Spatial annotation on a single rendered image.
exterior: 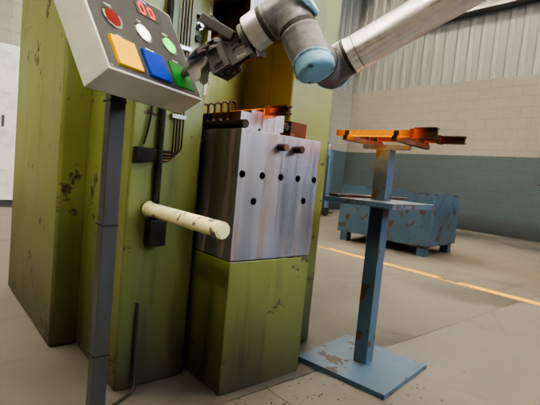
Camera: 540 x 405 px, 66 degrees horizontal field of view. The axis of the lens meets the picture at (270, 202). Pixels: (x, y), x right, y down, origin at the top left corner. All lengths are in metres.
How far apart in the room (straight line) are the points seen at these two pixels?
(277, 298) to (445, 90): 8.60
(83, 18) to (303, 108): 1.07
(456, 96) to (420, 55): 1.34
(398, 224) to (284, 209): 3.65
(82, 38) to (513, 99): 8.67
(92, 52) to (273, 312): 1.06
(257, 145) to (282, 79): 0.52
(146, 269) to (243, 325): 0.39
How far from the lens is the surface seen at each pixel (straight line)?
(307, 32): 0.99
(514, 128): 9.14
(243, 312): 1.52
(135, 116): 1.43
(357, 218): 5.38
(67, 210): 1.84
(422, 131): 1.62
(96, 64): 0.98
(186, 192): 1.52
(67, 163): 1.82
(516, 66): 9.41
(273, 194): 1.49
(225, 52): 1.08
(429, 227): 4.96
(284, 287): 1.61
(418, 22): 1.08
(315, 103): 1.91
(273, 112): 1.52
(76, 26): 1.04
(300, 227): 1.60
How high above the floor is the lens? 0.78
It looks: 4 degrees down
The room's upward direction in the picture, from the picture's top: 5 degrees clockwise
